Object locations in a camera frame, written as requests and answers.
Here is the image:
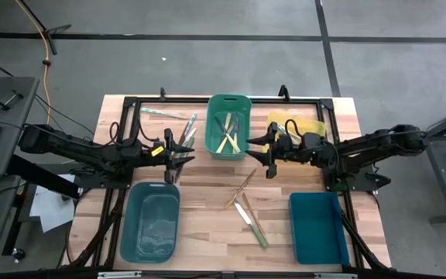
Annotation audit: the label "green plastic handle bin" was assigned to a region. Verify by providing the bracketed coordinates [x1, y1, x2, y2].
[204, 94, 253, 161]

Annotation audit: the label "orange cable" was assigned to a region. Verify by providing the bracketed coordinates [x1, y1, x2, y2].
[13, 0, 53, 133]

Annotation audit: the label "cream-handled table knife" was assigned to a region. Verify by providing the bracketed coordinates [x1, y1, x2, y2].
[214, 115, 242, 154]

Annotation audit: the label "black tripod stand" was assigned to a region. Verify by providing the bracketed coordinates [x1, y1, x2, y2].
[15, 0, 72, 56]

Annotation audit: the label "blue-grey plastic handle bin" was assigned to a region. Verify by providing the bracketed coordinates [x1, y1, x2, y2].
[119, 181, 181, 264]

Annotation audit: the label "deep blue rectangular bin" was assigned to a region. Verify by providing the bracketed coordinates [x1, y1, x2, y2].
[287, 191, 351, 267]

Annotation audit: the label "yellow translucent plastic tray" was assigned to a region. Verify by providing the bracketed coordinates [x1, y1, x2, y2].
[265, 112, 328, 164]

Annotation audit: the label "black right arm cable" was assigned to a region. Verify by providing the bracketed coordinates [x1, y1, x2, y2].
[284, 119, 304, 137]

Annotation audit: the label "silver metal bracket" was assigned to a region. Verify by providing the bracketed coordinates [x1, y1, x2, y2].
[97, 270, 142, 279]
[314, 272, 359, 279]

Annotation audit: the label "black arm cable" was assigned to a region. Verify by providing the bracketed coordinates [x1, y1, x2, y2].
[284, 119, 304, 137]
[108, 121, 121, 145]

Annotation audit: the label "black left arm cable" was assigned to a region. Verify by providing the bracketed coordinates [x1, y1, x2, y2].
[108, 121, 121, 145]

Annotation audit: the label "grey side desk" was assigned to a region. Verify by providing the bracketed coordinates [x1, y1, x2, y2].
[0, 76, 40, 179]

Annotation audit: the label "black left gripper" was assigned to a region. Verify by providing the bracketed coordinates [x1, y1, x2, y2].
[163, 128, 196, 184]

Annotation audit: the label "green-handled table knife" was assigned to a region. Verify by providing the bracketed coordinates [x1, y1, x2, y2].
[232, 198, 269, 250]

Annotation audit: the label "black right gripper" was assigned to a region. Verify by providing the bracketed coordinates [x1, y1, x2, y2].
[245, 122, 293, 180]

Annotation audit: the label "black metal table frame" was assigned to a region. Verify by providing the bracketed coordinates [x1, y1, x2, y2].
[62, 84, 393, 272]

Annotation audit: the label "white paper sheets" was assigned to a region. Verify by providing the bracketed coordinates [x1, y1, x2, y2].
[29, 174, 81, 233]

